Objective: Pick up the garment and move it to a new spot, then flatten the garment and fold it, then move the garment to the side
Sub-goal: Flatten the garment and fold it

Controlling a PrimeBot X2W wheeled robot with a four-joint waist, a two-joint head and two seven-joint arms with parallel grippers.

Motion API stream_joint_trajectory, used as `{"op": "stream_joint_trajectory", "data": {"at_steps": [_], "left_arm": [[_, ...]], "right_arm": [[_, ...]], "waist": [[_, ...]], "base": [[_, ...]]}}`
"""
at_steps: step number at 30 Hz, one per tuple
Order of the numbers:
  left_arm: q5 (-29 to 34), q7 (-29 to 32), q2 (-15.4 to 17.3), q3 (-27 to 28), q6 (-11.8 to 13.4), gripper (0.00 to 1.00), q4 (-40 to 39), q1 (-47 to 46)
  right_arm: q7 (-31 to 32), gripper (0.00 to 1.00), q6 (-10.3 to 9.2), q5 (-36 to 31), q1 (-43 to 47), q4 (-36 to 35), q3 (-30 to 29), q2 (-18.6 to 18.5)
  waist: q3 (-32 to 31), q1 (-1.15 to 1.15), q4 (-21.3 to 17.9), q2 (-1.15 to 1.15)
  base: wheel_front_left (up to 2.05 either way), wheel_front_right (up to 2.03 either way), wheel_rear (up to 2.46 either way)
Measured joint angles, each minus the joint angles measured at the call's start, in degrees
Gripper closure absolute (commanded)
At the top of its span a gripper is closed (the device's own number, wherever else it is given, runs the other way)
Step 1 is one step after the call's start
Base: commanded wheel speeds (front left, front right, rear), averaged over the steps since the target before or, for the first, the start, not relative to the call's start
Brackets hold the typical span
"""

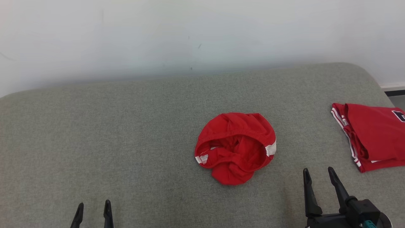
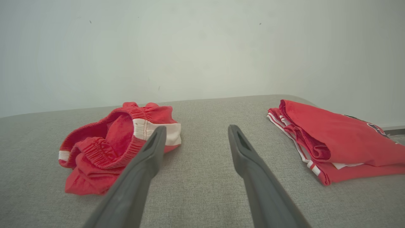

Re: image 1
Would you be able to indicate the grey fabric sofa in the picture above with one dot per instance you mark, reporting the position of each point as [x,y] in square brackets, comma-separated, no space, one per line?
[95,142]

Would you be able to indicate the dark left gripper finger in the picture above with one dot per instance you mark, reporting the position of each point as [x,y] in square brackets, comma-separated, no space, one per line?
[108,215]
[77,217]

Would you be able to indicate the red T-shirt with white sleeves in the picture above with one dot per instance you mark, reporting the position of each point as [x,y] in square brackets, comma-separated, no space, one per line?
[376,133]

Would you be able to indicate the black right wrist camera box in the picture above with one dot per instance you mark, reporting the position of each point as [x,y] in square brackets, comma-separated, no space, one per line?
[364,210]

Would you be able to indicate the red shorts with white stripe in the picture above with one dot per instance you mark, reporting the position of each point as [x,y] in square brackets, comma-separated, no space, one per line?
[240,133]

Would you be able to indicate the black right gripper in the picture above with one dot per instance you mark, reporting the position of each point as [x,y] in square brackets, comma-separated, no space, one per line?
[329,221]

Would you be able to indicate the white wall baseboard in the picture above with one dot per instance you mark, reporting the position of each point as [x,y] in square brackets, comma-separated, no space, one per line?
[392,86]

